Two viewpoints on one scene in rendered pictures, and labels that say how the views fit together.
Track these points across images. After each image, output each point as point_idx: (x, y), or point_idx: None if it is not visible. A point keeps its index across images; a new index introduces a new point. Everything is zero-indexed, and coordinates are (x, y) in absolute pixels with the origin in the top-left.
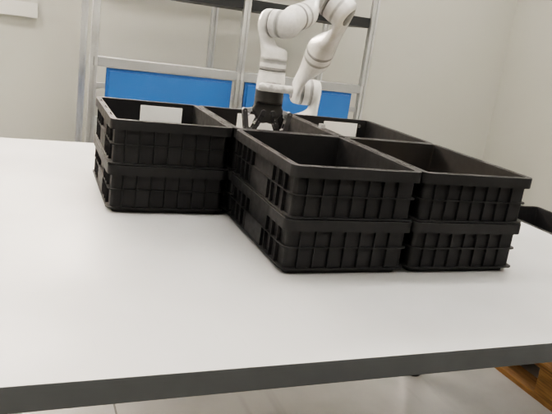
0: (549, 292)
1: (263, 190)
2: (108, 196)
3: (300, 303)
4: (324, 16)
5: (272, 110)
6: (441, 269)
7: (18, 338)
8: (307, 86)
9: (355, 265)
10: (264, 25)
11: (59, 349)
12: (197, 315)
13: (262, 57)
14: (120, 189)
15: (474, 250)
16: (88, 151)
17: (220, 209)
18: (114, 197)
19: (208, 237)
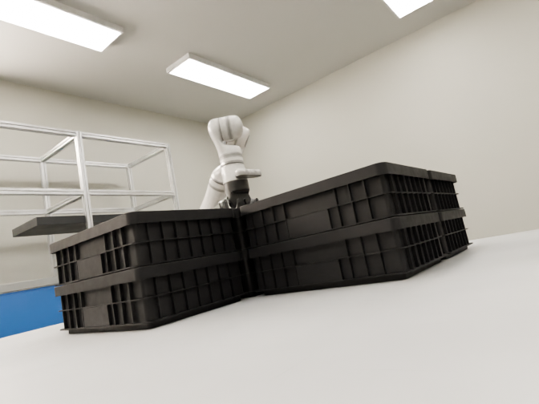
0: (517, 240)
1: (323, 225)
2: (135, 316)
3: (486, 272)
4: (229, 142)
5: (244, 198)
6: (454, 253)
7: (504, 393)
8: None
9: (432, 258)
10: (217, 129)
11: None
12: (485, 295)
13: (224, 155)
14: (156, 295)
15: (460, 232)
16: (18, 337)
17: (246, 292)
18: (150, 309)
19: (285, 300)
